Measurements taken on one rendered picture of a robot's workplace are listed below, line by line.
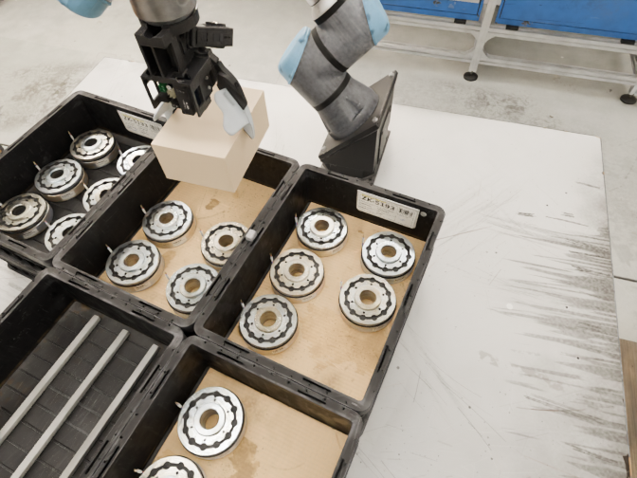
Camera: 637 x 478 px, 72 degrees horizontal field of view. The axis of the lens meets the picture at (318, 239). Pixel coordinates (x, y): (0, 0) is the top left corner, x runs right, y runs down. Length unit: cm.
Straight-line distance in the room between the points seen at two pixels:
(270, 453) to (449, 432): 34
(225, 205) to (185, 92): 41
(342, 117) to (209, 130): 44
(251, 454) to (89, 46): 297
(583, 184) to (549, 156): 12
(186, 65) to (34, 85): 262
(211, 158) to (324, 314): 35
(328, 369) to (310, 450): 13
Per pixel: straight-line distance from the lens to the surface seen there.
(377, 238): 86
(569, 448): 97
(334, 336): 79
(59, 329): 95
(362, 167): 112
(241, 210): 96
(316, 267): 82
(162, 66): 61
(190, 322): 73
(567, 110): 275
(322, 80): 104
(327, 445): 75
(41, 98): 309
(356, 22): 100
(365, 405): 66
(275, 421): 76
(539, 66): 276
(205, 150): 67
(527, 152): 134
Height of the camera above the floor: 157
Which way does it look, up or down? 56 degrees down
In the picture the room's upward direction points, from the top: 3 degrees counter-clockwise
